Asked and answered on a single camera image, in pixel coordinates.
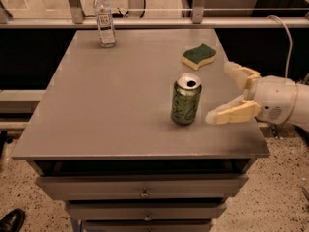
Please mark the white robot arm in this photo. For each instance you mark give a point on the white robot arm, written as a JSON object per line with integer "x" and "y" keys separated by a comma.
{"x": 300, "y": 115}

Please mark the metal railing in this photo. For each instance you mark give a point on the metal railing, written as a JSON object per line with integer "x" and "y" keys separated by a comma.
{"x": 79, "y": 14}

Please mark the green soda can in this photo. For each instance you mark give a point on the green soda can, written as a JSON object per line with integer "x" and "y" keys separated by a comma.
{"x": 186, "y": 95}

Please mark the green yellow sponge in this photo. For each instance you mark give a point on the green yellow sponge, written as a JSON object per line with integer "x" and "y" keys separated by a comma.
{"x": 199, "y": 56}

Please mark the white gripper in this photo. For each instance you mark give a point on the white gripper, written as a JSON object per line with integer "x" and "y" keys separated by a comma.
{"x": 274, "y": 98}

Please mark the grey drawer cabinet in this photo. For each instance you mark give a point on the grey drawer cabinet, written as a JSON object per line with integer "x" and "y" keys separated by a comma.
{"x": 103, "y": 140}

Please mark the clear plastic water bottle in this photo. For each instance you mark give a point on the clear plastic water bottle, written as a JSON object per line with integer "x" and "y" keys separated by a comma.
{"x": 105, "y": 24}

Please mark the black shoe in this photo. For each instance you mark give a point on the black shoe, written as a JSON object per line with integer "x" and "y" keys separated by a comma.
{"x": 13, "y": 221}

